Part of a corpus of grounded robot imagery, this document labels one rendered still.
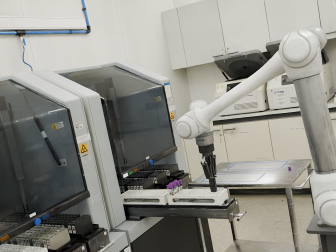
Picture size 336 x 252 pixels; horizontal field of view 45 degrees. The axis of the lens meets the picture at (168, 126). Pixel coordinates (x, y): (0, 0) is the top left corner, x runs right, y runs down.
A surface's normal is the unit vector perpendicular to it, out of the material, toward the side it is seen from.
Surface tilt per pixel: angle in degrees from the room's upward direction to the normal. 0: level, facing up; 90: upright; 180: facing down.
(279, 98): 90
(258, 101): 90
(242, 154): 90
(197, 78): 90
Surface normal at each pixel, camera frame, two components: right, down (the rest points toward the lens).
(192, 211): -0.51, 0.21
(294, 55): -0.42, 0.02
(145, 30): 0.84, -0.09
